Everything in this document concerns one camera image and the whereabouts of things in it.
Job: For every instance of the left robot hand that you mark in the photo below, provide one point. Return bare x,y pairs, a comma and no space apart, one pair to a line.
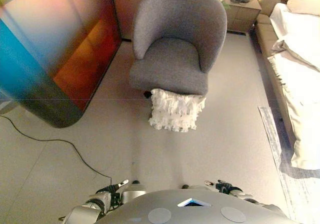
110,189

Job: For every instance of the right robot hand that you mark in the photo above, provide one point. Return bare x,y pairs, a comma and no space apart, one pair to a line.
222,186

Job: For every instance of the white fringed cushion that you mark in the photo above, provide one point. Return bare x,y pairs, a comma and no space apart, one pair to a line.
175,111

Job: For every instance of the silver left robot leg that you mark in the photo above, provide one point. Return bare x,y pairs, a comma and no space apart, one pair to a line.
133,192

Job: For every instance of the grey robot torso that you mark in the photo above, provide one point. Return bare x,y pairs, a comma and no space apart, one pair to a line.
195,211

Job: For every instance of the white duvet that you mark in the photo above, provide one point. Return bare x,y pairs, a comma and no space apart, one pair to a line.
300,91

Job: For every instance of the grey upholstered armchair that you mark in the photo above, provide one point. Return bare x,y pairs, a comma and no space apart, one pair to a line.
175,59

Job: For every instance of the beige throw blanket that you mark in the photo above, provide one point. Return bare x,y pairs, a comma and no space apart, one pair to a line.
292,52

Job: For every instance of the glossy multicoloured cabinet panel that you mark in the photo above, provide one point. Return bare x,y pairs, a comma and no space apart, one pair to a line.
50,46

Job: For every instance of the light wooden nightstand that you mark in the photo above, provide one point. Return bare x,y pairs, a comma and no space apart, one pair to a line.
243,14

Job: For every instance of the green potted plant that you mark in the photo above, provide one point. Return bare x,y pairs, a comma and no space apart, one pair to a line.
225,2

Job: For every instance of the beige upholstered bed frame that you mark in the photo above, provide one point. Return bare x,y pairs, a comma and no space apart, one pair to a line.
267,34

